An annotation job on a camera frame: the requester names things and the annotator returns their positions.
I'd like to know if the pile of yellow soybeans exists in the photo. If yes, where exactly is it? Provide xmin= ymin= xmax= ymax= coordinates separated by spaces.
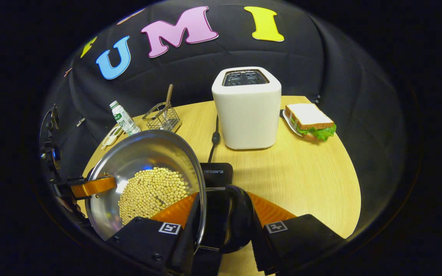
xmin=117 ymin=167 xmax=191 ymax=226

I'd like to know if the white toaster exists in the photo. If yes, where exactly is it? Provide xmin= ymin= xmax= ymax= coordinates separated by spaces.
xmin=211 ymin=67 xmax=282 ymax=150

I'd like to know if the black induction cooktop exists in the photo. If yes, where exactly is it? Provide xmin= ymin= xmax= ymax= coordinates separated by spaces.
xmin=190 ymin=163 xmax=234 ymax=276

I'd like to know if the wire utensil basket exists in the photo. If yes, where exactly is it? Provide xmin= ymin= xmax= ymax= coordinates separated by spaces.
xmin=142 ymin=101 xmax=182 ymax=133

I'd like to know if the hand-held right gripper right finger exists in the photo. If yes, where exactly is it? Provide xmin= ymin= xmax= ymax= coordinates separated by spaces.
xmin=246 ymin=191 xmax=346 ymax=276

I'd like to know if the black toaster power cable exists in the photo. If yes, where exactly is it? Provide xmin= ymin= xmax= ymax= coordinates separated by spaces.
xmin=207 ymin=115 xmax=221 ymax=163

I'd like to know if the sandwich with lettuce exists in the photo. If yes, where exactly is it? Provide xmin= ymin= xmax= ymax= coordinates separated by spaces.
xmin=285 ymin=103 xmax=337 ymax=141

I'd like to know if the white divided bean dish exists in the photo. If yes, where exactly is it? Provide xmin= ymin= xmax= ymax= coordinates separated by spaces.
xmin=101 ymin=126 xmax=124 ymax=150

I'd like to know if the stainless steel pot black handle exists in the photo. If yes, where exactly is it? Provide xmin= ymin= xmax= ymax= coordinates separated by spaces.
xmin=85 ymin=129 xmax=255 ymax=254

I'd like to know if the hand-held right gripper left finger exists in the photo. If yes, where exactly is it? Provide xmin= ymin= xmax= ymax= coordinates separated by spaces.
xmin=106 ymin=192 xmax=206 ymax=276

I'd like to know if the white drink bottle green label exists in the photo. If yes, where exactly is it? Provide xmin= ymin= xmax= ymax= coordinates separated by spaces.
xmin=109 ymin=100 xmax=142 ymax=136

